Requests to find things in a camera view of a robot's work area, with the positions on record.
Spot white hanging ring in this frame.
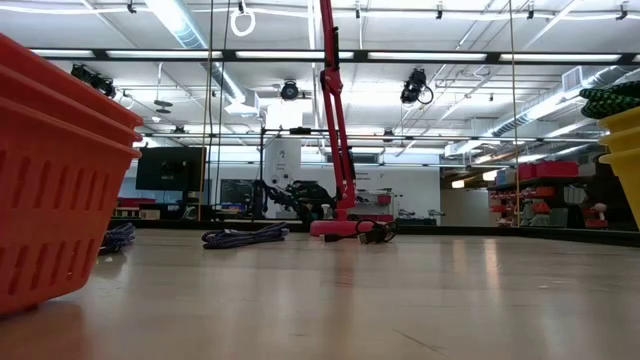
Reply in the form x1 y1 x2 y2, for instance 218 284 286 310
229 6 257 38

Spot black table edge rail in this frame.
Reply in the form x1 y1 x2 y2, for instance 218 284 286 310
108 218 640 249

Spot red camera stand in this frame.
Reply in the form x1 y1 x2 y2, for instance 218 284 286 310
309 0 392 239

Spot black overhead frame beam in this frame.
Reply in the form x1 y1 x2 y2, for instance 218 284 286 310
29 47 640 65

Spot large red storage bin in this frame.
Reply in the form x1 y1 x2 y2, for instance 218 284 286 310
535 160 581 179

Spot blue black braided USB cable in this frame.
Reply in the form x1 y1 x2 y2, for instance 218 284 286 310
98 222 138 256

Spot black ceiling camera with cable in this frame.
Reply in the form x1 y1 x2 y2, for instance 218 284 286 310
399 67 435 107

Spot dark storage shelf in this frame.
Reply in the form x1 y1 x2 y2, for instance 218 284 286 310
486 175 584 228

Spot purple pink braided USB cable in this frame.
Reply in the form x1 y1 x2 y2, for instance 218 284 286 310
201 221 291 251

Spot round black ceiling camera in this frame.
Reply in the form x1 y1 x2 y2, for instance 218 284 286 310
279 79 302 103

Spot black wall monitor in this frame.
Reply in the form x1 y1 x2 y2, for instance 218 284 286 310
135 145 208 193

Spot black background robot arms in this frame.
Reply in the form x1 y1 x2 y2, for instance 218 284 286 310
251 178 338 225

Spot silver ceiling duct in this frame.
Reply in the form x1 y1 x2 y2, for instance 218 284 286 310
491 64 640 138
148 0 262 109

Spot small dark screen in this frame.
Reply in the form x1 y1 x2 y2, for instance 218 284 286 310
220 178 264 207

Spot yellow plastic basket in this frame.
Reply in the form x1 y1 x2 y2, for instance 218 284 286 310
596 106 640 229

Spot white pillar sign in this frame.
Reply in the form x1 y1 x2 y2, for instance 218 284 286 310
263 138 303 191

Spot black ceiling spotlight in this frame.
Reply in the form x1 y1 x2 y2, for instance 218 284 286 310
69 63 118 99

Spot orange slotted plastic basket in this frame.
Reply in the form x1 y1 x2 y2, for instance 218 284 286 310
0 32 145 317

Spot green black braided USB cable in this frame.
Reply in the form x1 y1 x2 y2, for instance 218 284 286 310
579 81 640 121

